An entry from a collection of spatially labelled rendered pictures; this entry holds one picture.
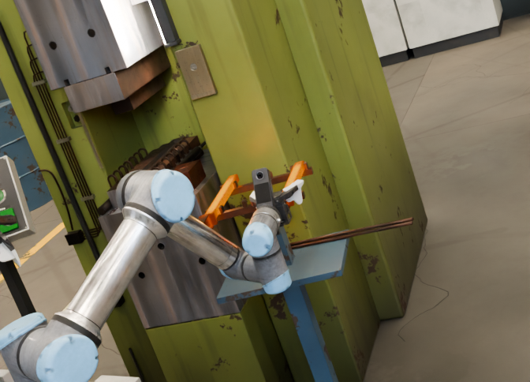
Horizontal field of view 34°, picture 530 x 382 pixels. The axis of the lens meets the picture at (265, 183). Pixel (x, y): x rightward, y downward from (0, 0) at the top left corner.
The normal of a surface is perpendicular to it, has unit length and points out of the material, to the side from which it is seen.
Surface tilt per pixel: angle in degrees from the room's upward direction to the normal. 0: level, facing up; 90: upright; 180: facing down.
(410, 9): 90
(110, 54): 90
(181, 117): 90
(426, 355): 0
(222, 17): 90
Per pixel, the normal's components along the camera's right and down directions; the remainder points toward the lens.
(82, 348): 0.58, 0.11
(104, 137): 0.91, -0.21
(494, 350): -0.32, -0.90
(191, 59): -0.26, 0.38
